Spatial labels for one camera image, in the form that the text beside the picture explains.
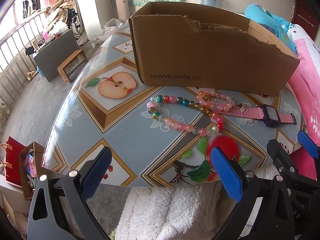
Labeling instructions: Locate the brown cardboard box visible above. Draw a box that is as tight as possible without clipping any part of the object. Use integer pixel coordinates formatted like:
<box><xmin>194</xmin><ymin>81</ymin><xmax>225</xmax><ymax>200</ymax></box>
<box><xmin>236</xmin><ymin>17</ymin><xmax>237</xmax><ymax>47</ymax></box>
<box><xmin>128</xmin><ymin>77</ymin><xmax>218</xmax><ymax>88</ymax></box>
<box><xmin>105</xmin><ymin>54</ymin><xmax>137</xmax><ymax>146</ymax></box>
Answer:
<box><xmin>129</xmin><ymin>2</ymin><xmax>299</xmax><ymax>96</ymax></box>

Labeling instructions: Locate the pink rolled mat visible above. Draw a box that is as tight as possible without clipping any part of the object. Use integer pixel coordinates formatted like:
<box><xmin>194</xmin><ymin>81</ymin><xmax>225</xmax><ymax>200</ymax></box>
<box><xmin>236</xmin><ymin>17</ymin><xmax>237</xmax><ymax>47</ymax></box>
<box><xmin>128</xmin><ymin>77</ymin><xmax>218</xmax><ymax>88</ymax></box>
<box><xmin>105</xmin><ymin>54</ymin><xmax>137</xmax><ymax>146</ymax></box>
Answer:
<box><xmin>115</xmin><ymin>0</ymin><xmax>130</xmax><ymax>22</ymax></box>

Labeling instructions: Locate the small wooden stool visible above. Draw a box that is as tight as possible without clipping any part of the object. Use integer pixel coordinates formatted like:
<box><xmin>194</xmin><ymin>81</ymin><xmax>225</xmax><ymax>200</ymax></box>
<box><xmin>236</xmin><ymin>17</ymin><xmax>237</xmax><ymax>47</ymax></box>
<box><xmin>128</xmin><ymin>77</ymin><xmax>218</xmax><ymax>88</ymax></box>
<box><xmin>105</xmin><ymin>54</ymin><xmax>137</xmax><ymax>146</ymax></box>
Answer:
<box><xmin>56</xmin><ymin>49</ymin><xmax>89</xmax><ymax>84</ymax></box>

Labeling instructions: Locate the gold silver chain charm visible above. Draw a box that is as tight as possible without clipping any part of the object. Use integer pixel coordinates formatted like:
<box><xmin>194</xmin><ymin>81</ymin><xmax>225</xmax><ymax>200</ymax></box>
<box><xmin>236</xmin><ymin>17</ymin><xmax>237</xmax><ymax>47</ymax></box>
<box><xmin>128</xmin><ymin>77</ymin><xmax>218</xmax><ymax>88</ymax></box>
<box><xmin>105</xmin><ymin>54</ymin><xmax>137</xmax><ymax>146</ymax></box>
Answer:
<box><xmin>237</xmin><ymin>102</ymin><xmax>258</xmax><ymax>115</ymax></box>

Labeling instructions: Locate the pink orange bead bracelet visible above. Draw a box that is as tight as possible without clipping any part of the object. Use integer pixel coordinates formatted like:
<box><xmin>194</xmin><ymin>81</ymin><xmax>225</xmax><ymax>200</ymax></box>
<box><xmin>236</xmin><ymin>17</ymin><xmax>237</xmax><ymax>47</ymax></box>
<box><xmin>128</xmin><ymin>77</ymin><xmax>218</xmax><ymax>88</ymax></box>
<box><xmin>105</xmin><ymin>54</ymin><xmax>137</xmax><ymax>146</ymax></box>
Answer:
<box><xmin>195</xmin><ymin>89</ymin><xmax>235</xmax><ymax>113</ymax></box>

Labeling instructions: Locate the pink floral blanket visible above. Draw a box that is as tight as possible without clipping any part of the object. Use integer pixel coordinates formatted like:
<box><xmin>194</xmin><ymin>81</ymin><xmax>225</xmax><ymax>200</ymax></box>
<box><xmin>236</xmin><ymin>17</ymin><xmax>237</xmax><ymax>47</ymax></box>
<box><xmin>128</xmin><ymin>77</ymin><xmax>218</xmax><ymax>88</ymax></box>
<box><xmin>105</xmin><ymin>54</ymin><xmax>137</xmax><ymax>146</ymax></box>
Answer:
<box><xmin>287</xmin><ymin>24</ymin><xmax>319</xmax><ymax>144</ymax></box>

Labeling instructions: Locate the white plastic bag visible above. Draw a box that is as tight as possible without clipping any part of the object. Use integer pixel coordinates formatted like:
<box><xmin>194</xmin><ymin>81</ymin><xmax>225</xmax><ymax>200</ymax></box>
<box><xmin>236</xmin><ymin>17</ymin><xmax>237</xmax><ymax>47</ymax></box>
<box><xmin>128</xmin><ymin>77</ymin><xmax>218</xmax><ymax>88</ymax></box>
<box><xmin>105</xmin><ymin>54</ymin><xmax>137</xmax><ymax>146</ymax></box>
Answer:
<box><xmin>94</xmin><ymin>18</ymin><xmax>123</xmax><ymax>42</ymax></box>

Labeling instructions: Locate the dark red door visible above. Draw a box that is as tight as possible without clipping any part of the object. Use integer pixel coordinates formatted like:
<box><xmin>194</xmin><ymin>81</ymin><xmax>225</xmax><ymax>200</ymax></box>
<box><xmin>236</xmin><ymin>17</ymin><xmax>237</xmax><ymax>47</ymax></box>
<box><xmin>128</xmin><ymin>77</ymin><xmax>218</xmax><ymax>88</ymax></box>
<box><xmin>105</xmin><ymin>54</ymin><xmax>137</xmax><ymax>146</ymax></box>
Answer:
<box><xmin>291</xmin><ymin>0</ymin><xmax>319</xmax><ymax>41</ymax></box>

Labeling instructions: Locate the pile of clothes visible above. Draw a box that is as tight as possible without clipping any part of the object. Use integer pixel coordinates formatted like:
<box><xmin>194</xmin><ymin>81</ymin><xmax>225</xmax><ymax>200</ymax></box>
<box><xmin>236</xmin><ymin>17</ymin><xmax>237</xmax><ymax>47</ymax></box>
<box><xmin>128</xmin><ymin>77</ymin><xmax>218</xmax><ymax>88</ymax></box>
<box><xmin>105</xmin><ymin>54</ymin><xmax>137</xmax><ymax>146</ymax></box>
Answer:
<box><xmin>45</xmin><ymin>0</ymin><xmax>75</xmax><ymax>32</ymax></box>

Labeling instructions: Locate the red paper bag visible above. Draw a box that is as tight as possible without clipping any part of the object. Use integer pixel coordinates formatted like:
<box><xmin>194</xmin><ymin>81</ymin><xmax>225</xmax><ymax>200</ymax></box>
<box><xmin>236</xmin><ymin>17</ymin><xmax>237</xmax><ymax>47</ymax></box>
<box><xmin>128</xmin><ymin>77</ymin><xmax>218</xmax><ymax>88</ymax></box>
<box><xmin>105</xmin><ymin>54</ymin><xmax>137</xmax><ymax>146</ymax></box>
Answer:
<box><xmin>1</xmin><ymin>137</ymin><xmax>25</xmax><ymax>186</ymax></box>

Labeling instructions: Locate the grey cabinet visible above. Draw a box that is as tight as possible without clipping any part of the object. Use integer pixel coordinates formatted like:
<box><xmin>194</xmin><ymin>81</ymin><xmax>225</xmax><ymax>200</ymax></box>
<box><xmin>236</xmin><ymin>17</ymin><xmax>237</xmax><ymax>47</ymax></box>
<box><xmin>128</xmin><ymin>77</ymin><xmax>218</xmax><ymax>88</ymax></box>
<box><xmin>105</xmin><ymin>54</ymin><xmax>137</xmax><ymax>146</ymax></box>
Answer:
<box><xmin>34</xmin><ymin>29</ymin><xmax>79</xmax><ymax>82</ymax></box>

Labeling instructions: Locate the fruit pattern table cover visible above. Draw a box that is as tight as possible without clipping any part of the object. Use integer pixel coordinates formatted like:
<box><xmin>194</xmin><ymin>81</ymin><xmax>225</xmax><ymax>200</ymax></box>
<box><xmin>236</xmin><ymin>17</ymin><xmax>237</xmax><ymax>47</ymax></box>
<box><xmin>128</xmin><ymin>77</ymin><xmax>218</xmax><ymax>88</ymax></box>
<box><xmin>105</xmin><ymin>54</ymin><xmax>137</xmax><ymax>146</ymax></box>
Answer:
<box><xmin>42</xmin><ymin>23</ymin><xmax>306</xmax><ymax>187</ymax></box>

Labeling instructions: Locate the blue pillow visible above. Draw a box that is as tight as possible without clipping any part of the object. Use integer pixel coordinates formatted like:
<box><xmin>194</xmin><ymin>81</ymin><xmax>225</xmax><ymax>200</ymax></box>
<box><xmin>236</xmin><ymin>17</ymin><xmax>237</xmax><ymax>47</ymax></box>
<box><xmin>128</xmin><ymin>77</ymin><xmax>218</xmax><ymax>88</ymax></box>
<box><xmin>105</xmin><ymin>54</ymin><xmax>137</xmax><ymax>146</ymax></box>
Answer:
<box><xmin>244</xmin><ymin>4</ymin><xmax>297</xmax><ymax>55</ymax></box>

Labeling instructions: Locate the brown paper bag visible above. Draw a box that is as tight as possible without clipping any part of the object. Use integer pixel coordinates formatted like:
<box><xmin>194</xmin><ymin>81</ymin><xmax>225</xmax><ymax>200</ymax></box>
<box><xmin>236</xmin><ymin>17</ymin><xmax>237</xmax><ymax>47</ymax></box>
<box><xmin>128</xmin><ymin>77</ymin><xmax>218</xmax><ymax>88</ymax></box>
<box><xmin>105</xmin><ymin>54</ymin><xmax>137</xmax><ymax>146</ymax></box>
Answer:
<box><xmin>18</xmin><ymin>141</ymin><xmax>44</xmax><ymax>200</ymax></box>

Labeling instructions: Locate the multicolour bead necklace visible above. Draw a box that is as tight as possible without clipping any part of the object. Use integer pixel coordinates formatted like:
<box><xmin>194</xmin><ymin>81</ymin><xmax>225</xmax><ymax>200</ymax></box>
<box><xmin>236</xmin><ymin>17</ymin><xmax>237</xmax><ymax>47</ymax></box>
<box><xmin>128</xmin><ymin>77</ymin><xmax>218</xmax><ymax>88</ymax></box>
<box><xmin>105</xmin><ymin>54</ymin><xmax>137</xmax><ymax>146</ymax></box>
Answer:
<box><xmin>146</xmin><ymin>94</ymin><xmax>225</xmax><ymax>138</ymax></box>

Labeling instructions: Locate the wheelchair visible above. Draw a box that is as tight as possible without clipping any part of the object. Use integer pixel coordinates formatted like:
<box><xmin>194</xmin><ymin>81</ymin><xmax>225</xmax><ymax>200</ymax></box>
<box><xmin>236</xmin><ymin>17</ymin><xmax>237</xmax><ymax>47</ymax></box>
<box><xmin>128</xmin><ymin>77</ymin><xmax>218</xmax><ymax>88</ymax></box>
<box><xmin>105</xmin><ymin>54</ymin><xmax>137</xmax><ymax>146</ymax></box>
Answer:
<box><xmin>67</xmin><ymin>9</ymin><xmax>84</xmax><ymax>40</ymax></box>

